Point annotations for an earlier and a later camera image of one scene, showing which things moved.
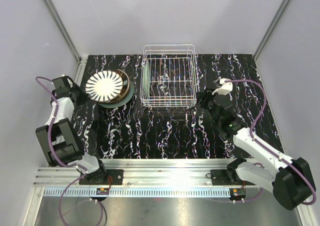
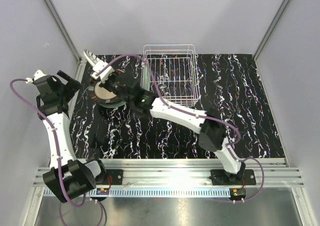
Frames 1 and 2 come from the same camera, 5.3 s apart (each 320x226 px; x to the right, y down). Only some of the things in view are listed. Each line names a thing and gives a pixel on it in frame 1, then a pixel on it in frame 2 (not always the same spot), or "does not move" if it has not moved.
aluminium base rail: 137,172 does not move
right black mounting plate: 220,177 does not move
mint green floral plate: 146,78 does not move
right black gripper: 203,97 -> 116,75
